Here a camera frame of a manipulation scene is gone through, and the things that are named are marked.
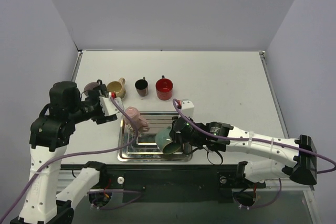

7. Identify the teal glazed mug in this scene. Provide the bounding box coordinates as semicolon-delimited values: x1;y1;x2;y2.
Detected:
155;126;180;155

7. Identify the lilac mug black handle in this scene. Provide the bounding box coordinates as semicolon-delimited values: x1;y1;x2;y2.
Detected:
83;79;103;97

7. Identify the beige round mug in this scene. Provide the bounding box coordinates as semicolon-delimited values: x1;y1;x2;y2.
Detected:
107;78;126;99

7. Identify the pink faceted mug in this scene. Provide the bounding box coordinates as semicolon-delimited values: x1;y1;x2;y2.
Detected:
125;106;150;132

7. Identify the red mug black handle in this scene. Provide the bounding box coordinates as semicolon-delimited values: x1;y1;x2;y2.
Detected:
155;76;173;101

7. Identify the brown glazed mug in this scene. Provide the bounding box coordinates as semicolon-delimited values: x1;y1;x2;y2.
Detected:
134;77;148;97

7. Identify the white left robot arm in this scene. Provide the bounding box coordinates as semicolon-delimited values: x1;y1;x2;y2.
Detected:
11;80;123;223

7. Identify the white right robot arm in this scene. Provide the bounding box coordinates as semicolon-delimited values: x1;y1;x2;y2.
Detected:
169;117;317;187

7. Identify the shiny steel tray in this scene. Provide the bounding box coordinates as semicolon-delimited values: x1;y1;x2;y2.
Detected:
118;111;192;162

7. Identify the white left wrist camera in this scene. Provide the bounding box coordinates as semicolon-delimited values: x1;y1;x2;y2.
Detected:
99;92;124;116

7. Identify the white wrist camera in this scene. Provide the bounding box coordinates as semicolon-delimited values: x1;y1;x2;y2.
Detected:
178;99;195;118
99;92;124;116

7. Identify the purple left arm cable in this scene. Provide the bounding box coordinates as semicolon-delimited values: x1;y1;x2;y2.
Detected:
5;97;144;224

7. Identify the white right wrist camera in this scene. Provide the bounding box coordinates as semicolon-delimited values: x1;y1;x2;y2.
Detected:
178;99;195;118

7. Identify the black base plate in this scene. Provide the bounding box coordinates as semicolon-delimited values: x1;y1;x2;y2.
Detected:
95;162;266;203

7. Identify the aluminium frame rail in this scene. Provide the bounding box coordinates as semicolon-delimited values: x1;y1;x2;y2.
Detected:
31;50;315;193

